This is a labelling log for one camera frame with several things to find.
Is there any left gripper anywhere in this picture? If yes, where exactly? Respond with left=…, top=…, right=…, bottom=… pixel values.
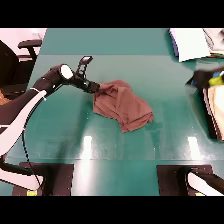
left=73, top=77, right=101, bottom=95

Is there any brown shirt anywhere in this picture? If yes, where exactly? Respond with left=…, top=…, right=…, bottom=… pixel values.
left=92, top=79, right=155, bottom=134

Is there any black office chair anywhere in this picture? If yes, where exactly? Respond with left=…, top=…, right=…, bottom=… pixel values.
left=0, top=38, right=43, bottom=101

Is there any black garment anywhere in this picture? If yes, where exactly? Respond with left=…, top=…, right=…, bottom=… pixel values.
left=185, top=65, right=224, bottom=89

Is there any yellow garment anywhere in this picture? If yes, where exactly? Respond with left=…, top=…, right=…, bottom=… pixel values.
left=208, top=75, right=224, bottom=87

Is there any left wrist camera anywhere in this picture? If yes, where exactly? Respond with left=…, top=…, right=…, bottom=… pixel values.
left=75, top=55, right=94, bottom=81

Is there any black cable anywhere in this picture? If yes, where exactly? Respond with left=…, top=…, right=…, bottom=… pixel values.
left=21, top=129, right=45, bottom=197

